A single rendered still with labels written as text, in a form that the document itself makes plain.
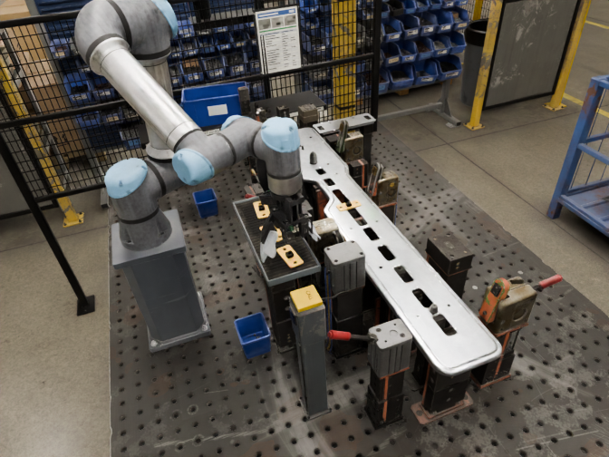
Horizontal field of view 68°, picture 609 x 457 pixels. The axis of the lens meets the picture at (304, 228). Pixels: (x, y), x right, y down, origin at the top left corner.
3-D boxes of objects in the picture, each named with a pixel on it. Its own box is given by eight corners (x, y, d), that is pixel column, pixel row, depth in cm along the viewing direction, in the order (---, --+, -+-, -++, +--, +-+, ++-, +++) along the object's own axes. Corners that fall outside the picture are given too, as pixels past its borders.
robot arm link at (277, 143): (275, 111, 96) (306, 121, 91) (281, 157, 103) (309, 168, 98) (249, 124, 92) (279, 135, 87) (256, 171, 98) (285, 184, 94)
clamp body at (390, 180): (400, 249, 184) (406, 177, 163) (372, 258, 182) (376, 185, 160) (389, 237, 191) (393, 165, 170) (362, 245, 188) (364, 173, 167)
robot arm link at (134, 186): (108, 210, 131) (91, 170, 122) (147, 189, 138) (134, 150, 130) (130, 226, 124) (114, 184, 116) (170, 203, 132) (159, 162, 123)
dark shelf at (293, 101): (327, 110, 225) (327, 104, 223) (142, 150, 203) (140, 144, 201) (311, 94, 241) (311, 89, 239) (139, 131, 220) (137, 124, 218)
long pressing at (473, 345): (517, 351, 109) (519, 346, 108) (437, 383, 104) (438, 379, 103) (312, 127, 213) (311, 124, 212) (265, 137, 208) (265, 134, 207)
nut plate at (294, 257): (304, 263, 113) (304, 259, 113) (290, 268, 112) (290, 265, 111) (288, 245, 119) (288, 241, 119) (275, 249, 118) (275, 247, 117)
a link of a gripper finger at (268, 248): (261, 271, 106) (279, 238, 103) (251, 257, 110) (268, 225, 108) (272, 273, 108) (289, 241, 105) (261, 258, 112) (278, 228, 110)
